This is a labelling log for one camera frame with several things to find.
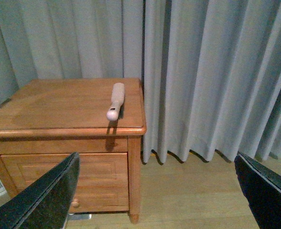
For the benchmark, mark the wooden nightstand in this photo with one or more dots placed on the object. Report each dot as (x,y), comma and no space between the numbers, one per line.
(48,119)

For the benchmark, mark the round wooden lower drawer knob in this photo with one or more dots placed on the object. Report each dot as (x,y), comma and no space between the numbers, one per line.
(75,203)

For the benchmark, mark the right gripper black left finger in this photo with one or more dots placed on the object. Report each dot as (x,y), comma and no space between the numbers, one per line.
(46,202)

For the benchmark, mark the grey curtain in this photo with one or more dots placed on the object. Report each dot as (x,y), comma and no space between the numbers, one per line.
(211,69)

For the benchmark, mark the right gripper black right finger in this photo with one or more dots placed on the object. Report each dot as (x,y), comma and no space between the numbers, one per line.
(262,189)

